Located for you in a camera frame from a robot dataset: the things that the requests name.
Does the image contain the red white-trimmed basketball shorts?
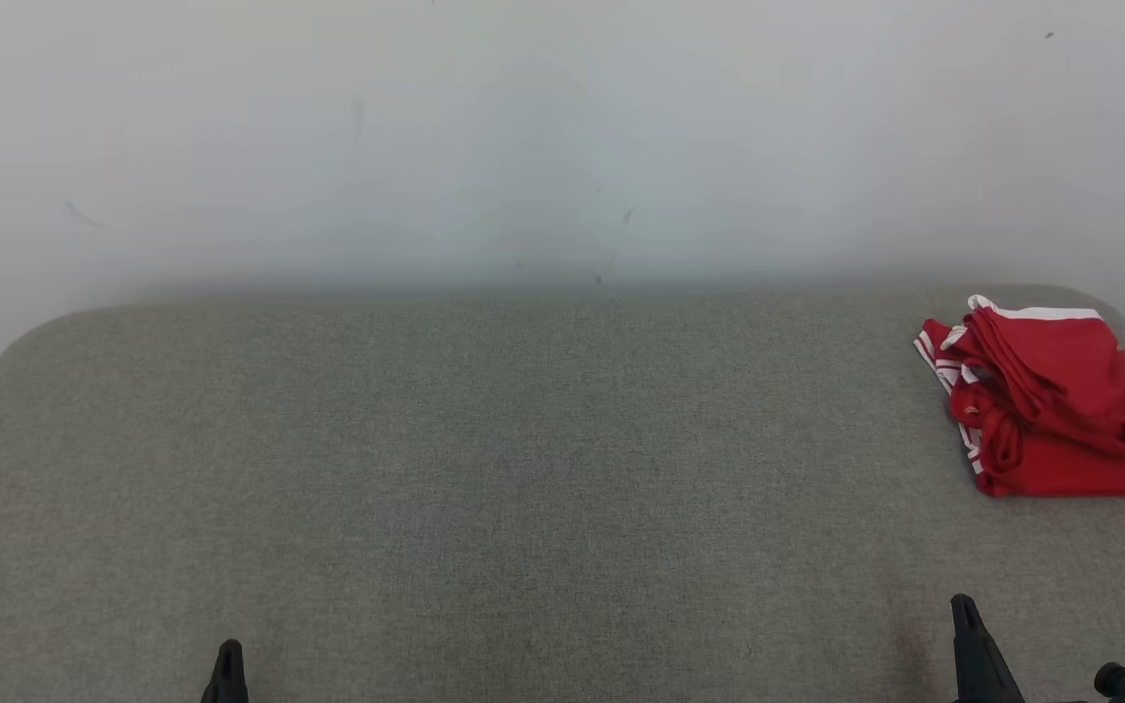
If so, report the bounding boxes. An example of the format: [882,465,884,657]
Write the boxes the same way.
[941,293,1125,460]

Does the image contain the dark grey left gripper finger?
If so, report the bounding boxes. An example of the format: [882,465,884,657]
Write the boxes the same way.
[199,639,250,703]

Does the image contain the red basketball jersey number 23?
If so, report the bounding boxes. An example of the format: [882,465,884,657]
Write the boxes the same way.
[914,317,1125,499]

